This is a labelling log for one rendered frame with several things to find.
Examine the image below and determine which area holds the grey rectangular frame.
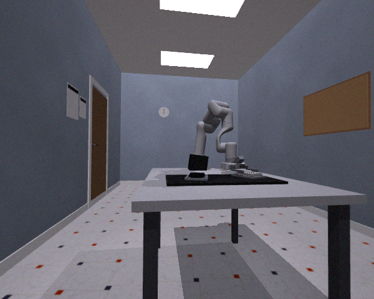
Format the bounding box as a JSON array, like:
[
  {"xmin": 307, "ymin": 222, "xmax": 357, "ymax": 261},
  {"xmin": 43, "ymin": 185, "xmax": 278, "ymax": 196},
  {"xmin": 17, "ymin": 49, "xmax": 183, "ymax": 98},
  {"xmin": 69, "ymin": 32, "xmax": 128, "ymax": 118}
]
[{"xmin": 185, "ymin": 174, "xmax": 208, "ymax": 181}]

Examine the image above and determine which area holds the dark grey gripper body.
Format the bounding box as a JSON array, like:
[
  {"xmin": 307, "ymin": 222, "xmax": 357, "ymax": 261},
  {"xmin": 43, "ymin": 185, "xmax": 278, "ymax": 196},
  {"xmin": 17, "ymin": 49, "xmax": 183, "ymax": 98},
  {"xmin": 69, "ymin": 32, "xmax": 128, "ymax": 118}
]
[{"xmin": 221, "ymin": 162, "xmax": 245, "ymax": 169}]

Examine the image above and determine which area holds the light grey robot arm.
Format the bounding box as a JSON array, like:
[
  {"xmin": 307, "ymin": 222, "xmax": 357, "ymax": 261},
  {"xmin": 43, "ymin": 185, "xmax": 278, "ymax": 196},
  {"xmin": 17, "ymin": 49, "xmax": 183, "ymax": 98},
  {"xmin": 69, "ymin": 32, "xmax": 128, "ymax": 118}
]
[{"xmin": 192, "ymin": 100, "xmax": 245, "ymax": 164}]

